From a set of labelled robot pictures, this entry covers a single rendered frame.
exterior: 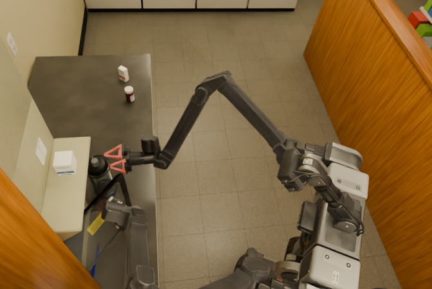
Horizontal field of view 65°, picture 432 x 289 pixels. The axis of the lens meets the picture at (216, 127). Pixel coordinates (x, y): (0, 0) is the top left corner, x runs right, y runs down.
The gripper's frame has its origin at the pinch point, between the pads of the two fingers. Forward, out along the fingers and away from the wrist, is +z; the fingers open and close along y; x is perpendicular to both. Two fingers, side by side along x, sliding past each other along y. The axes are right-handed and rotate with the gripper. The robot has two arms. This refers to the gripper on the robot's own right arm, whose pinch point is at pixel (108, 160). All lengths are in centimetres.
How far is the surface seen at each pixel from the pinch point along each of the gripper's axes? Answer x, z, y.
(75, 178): 24.6, 3.2, 31.3
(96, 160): 0.3, 4.4, 1.3
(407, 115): -39, -183, -39
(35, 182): 28.8, 11.4, 38.7
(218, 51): -203, -87, -122
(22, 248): 49, 9, 45
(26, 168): 28, 11, 46
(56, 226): 39, 7, 31
